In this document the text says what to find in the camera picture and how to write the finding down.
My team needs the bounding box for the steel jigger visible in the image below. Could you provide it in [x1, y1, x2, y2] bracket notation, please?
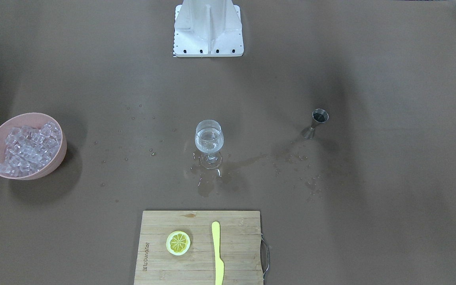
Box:
[301, 108, 329, 139]

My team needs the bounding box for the clear wine glass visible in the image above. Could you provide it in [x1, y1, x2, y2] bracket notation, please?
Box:
[195, 120, 224, 169]

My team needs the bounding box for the clear ice cubes pile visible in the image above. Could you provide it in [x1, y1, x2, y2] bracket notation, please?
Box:
[0, 121, 62, 177]

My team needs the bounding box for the wooden cutting board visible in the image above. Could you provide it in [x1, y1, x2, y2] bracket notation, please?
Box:
[133, 210, 268, 285]

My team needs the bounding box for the lemon slice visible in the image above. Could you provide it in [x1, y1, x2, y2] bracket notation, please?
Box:
[166, 231, 191, 256]

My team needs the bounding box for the yellow plastic knife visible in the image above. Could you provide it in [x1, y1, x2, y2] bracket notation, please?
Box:
[211, 221, 225, 285]

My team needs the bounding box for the pink bowl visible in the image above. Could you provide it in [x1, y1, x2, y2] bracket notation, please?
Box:
[0, 112, 67, 181]

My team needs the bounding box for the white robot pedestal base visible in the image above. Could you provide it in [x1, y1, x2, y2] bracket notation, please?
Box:
[173, 0, 244, 57]

